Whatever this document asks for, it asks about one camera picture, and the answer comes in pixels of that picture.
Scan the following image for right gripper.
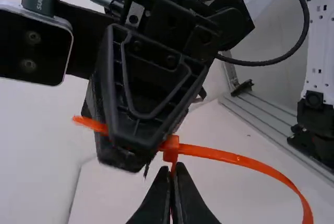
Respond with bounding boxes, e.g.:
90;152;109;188
58;0;220;80

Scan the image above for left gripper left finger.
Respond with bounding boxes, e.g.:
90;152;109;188
125;166;172;224

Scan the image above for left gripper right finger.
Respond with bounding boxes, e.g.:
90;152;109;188
173;161;217;224

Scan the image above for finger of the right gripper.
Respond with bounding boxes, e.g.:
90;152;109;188
97;23;210;152
80;62;158;174

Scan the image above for orange cable tie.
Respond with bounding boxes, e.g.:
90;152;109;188
72;115;314;224

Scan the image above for silver rails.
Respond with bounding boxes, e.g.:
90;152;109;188
218;79;334;183

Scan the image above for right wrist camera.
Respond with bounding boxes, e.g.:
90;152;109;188
0;3;74;87

